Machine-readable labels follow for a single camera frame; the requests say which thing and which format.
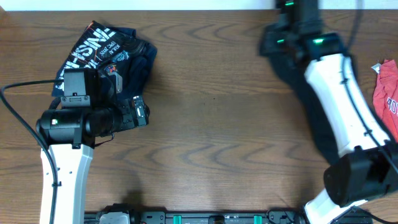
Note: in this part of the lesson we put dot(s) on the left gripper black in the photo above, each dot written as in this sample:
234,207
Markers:
137,112

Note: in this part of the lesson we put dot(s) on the black t-shirt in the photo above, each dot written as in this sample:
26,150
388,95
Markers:
293,75

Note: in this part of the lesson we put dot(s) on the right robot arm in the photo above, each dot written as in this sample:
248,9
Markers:
367,165

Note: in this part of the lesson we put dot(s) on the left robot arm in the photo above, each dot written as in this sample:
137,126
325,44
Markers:
94,103

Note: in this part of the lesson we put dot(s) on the navy printed folded t-shirt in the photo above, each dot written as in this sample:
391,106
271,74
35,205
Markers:
113,51

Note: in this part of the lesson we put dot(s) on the red t-shirt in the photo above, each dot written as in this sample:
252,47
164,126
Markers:
385,95

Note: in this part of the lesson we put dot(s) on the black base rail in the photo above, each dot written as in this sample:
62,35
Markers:
124,213

